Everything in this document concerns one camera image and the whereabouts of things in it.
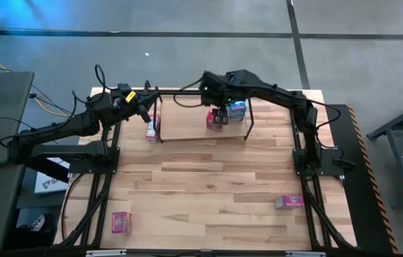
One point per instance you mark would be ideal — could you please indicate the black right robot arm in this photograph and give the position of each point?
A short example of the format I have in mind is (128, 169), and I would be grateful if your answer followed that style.
(280, 94)

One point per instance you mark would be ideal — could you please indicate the white cardboard box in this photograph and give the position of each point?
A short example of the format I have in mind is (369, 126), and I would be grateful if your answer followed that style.
(49, 183)

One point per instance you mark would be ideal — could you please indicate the white metal bracket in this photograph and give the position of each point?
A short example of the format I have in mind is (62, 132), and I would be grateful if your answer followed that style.
(105, 253)
(305, 253)

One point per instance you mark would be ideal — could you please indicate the person's shoe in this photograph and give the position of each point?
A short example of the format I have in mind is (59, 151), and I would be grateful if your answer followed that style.
(37, 223)

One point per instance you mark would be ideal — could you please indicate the yellow tag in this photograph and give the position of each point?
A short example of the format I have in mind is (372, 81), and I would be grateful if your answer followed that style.
(130, 95)

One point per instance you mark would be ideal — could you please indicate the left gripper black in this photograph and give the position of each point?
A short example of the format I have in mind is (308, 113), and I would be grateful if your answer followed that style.
(124, 109)

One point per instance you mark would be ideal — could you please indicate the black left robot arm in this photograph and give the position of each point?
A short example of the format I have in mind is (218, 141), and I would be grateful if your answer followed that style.
(55, 139)

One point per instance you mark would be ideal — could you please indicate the blue Rice Krispies cereal box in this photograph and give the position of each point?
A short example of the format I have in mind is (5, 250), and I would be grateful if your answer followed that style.
(239, 112)

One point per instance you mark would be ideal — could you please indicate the black metal rig frame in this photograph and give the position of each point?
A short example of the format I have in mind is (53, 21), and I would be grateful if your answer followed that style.
(187, 92)

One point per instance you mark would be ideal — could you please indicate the black mat hazard stripe edge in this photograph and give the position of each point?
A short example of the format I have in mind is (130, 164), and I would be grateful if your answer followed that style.
(362, 214)

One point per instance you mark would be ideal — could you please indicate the pink Raisin Bran cereal box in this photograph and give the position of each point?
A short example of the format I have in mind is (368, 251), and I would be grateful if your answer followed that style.
(121, 222)
(289, 201)

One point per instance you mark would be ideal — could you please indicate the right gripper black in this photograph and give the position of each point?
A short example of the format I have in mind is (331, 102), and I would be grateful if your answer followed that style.
(216, 91)

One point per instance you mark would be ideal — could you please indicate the neighbouring black metal stand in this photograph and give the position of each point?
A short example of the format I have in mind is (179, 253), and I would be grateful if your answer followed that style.
(401, 142)

